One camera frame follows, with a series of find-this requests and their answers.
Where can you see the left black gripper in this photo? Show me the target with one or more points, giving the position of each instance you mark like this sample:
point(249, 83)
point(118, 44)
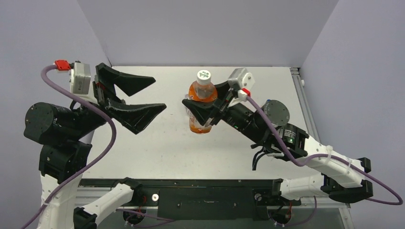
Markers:
point(136, 115)

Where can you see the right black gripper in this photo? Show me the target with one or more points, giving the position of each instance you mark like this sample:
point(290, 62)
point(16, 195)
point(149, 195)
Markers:
point(221, 105)

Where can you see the slim orange drink bottle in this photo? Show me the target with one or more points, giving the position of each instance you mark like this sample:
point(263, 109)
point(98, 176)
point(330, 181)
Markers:
point(201, 90)

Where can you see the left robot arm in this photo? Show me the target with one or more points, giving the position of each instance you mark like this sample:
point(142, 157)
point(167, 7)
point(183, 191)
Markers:
point(74, 139)

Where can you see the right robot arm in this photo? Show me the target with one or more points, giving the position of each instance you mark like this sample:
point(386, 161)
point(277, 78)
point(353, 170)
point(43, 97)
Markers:
point(340, 178)

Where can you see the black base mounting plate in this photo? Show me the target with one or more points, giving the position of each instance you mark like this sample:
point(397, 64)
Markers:
point(210, 199)

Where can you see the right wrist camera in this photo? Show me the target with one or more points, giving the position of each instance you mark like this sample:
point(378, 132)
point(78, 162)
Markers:
point(241, 82)

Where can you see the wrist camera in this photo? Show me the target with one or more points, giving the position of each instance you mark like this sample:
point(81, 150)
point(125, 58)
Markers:
point(80, 78)
point(241, 82)

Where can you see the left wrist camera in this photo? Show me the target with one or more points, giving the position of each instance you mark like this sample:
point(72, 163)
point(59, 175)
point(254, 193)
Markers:
point(80, 78)

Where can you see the aluminium frame rail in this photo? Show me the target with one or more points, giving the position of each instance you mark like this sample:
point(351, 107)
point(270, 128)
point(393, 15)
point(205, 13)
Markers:
point(304, 104)

